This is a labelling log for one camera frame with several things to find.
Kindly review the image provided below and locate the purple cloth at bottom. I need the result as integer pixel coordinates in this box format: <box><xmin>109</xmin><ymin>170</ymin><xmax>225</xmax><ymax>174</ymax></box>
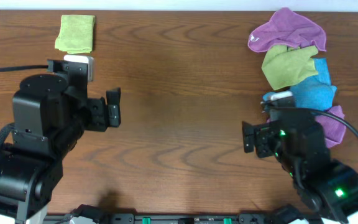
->
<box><xmin>314</xmin><ymin>105</ymin><xmax>346</xmax><ymax>148</ymax></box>

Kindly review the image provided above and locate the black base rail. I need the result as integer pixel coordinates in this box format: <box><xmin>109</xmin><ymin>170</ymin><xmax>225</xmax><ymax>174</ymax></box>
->
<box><xmin>44</xmin><ymin>213</ymin><xmax>323</xmax><ymax>224</ymax></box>

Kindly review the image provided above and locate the blue crumpled cloth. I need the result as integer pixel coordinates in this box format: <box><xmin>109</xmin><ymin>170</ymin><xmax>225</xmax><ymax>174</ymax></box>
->
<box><xmin>263</xmin><ymin>58</ymin><xmax>337</xmax><ymax>109</ymax></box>

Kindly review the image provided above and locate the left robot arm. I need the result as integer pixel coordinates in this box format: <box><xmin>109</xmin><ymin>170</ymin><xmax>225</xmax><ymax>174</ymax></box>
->
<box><xmin>0</xmin><ymin>84</ymin><xmax>121</xmax><ymax>223</ymax></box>

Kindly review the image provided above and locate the purple cloth at top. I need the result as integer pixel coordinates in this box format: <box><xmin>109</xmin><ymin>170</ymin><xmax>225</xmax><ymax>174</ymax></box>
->
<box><xmin>247</xmin><ymin>7</ymin><xmax>327</xmax><ymax>53</ymax></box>

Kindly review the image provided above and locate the light green cloth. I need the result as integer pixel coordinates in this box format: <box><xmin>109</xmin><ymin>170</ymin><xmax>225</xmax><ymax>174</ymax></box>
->
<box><xmin>55</xmin><ymin>15</ymin><xmax>96</xmax><ymax>54</ymax></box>

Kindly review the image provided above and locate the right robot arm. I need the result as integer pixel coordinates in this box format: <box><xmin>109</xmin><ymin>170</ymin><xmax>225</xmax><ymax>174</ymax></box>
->
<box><xmin>242</xmin><ymin>119</ymin><xmax>358</xmax><ymax>223</ymax></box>

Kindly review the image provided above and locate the purple cloth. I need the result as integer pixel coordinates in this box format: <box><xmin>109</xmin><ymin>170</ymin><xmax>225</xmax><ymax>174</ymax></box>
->
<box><xmin>247</xmin><ymin>7</ymin><xmax>327</xmax><ymax>53</ymax></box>
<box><xmin>314</xmin><ymin>105</ymin><xmax>346</xmax><ymax>148</ymax></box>

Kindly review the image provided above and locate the olive green crumpled cloth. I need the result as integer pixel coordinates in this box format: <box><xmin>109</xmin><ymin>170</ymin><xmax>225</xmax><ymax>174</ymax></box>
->
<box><xmin>262</xmin><ymin>45</ymin><xmax>318</xmax><ymax>90</ymax></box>

